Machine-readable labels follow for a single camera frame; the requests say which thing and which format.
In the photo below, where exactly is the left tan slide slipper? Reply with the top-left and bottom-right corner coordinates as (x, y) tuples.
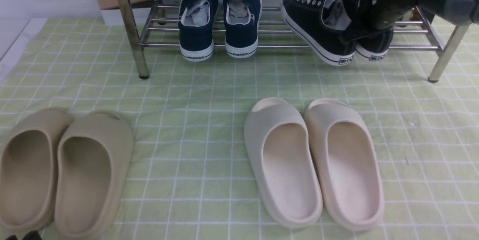
(0, 107), (73, 233)

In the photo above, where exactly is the metal shoe rack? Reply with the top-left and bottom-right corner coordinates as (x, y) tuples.
(118, 0), (472, 83)

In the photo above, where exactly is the right tan slide slipper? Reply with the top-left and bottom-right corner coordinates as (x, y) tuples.
(54, 110), (134, 240)

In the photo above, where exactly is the left navy blue sneaker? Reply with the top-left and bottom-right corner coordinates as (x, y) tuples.
(178, 0), (220, 62)

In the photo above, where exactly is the left cream slide slipper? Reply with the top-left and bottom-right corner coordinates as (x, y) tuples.
(243, 97), (323, 228)

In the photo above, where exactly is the right cream slide slipper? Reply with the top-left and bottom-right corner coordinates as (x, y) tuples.
(304, 98), (385, 231)

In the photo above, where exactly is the cream slide slipper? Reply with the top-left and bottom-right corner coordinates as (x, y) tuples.
(304, 98), (385, 231)
(243, 97), (323, 228)

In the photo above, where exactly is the tan slide slipper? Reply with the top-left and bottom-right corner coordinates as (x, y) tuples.
(0, 107), (73, 233)
(54, 110), (134, 240)

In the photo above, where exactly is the green checked floor cloth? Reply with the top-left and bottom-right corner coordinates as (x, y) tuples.
(0, 18), (479, 240)

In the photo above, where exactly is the navy blue sneaker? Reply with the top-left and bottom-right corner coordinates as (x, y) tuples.
(222, 0), (262, 58)
(178, 0), (220, 62)

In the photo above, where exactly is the right navy blue sneaker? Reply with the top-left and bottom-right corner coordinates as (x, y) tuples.
(222, 0), (262, 58)

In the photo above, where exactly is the black canvas sneaker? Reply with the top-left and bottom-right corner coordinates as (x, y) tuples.
(341, 0), (394, 62)
(280, 0), (356, 67)

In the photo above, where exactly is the black object bottom left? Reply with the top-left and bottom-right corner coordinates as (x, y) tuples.
(6, 230), (43, 240)

